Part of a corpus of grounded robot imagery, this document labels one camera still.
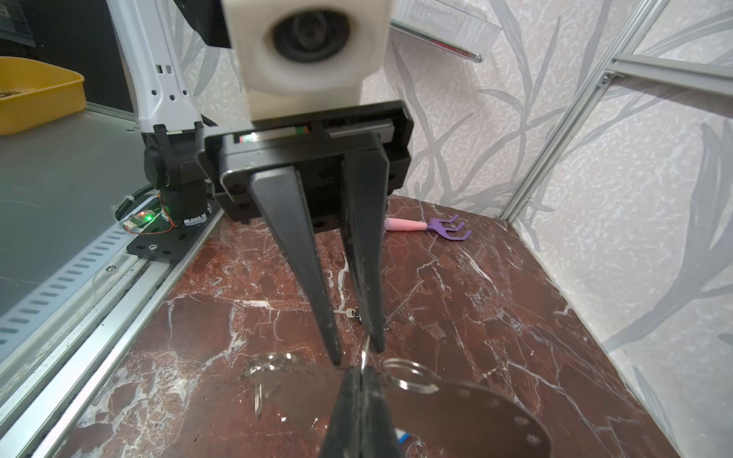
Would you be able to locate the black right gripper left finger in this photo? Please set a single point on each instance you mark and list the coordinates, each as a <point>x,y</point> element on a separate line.
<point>343,436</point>

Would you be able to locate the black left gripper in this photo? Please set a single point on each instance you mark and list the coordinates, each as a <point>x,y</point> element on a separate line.
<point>323,148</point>

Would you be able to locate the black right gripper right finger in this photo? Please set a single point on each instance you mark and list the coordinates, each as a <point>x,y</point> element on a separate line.
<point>378,438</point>

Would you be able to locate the steel perforated key holder plate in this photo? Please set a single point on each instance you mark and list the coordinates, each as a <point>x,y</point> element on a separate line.
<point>467,419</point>

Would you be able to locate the purple pink garden fork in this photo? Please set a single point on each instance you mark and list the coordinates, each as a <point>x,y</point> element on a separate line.
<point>448,229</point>

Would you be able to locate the yellow plastic bin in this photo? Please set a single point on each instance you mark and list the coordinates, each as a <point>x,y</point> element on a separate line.
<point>34,93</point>

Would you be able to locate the clear plastic wall shelf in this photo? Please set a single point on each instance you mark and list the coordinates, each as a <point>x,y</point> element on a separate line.
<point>452,26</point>

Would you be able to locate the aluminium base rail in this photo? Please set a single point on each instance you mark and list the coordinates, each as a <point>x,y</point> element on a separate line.
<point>60,342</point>

